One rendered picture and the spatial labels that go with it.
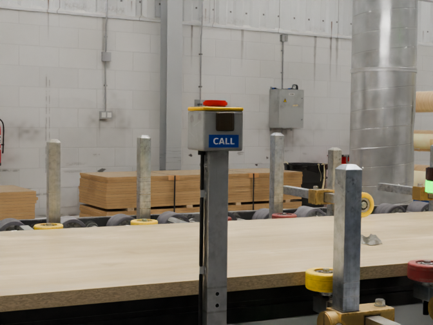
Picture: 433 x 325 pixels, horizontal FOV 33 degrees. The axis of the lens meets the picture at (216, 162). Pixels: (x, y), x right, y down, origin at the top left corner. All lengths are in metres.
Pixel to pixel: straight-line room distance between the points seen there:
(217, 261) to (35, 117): 7.29
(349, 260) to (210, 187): 0.30
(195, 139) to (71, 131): 7.39
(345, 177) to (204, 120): 0.29
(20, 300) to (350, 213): 0.59
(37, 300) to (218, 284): 0.32
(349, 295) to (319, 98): 9.00
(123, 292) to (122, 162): 7.46
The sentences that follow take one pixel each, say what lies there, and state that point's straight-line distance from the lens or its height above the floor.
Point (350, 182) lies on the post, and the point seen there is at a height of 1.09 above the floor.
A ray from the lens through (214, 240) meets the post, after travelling 1.20.
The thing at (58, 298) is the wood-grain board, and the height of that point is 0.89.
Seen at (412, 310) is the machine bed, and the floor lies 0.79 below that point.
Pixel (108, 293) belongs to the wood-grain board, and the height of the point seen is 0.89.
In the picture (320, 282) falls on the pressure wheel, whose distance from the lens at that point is 1.45.
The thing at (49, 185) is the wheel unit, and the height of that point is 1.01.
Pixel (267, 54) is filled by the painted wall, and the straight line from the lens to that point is 9.82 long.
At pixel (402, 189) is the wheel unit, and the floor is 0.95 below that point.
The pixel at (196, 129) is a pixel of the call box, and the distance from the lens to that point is 1.18.
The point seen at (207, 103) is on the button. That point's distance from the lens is 1.19.
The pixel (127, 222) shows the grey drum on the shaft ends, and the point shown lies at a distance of 2.70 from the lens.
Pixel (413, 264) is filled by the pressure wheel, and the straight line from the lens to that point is 1.61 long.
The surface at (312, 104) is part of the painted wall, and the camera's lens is 10.22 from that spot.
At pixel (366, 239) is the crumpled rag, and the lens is 1.89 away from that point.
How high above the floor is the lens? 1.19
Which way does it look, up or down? 3 degrees down
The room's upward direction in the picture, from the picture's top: 1 degrees clockwise
